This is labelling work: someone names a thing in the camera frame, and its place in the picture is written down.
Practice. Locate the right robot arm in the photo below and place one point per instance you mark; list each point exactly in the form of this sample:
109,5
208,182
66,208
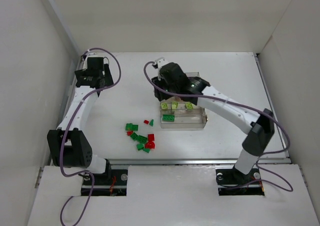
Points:
258,127

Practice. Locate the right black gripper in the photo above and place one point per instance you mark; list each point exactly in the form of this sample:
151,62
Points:
160,93

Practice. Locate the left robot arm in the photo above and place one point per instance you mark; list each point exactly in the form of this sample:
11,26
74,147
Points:
77,152

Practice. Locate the red lego small brick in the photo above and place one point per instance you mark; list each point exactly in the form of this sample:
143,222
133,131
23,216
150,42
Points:
151,137

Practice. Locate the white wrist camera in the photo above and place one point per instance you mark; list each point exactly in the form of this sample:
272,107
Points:
89,52
158,63

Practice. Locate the lime lego slope brick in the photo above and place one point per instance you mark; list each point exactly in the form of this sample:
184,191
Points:
174,105
189,106

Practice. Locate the green lego small left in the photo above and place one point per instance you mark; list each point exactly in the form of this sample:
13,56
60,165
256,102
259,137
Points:
140,146

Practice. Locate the red lego arch piece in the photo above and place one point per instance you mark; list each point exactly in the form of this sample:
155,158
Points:
150,145

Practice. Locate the clear compartment organizer tray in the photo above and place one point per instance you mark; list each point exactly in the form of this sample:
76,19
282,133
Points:
184,119

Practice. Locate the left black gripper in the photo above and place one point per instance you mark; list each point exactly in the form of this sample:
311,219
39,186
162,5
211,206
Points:
107,74

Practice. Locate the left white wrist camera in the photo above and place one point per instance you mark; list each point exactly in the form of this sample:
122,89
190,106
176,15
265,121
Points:
89,52

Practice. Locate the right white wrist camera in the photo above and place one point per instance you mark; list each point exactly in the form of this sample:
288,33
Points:
158,63

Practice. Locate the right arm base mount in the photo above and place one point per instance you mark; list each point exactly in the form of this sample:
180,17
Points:
233,183

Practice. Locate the lime lego square brick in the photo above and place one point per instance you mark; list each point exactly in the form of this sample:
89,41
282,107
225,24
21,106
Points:
164,106

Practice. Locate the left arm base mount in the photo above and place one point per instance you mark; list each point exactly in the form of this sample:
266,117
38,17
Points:
112,184

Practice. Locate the green lego long brick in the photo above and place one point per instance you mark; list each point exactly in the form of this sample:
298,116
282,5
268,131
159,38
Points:
168,118

